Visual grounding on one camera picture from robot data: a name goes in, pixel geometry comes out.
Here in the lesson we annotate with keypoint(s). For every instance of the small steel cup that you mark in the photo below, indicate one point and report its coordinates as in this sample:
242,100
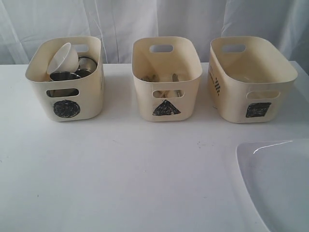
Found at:
86,66

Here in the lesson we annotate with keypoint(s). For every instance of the large steel cup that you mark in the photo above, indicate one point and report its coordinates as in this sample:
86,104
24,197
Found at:
63,76

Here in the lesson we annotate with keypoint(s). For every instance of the white plastic bowl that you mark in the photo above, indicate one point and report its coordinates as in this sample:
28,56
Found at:
64,60

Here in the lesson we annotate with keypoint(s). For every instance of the white rectangular plate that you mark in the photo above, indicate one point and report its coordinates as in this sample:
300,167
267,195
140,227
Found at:
276,177

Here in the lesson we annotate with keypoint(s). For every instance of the dark wooden chopstick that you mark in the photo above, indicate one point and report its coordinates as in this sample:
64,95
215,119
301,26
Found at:
163,94

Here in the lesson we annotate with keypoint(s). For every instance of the steel spoon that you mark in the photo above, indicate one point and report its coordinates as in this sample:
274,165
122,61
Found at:
151,78

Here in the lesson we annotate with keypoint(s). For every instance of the steel knife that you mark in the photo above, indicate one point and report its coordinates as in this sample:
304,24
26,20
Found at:
175,78

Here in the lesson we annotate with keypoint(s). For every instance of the cream bin with triangle mark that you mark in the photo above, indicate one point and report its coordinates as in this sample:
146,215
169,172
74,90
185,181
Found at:
164,56

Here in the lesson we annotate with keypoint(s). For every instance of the cream bin with circle mark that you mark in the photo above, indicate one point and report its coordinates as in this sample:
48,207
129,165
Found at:
70,99

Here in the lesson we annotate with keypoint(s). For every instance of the white backdrop curtain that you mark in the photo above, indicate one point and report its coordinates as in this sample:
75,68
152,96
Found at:
26,24

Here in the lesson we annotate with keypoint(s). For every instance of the cream bin with square mark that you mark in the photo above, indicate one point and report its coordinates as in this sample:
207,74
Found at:
248,78

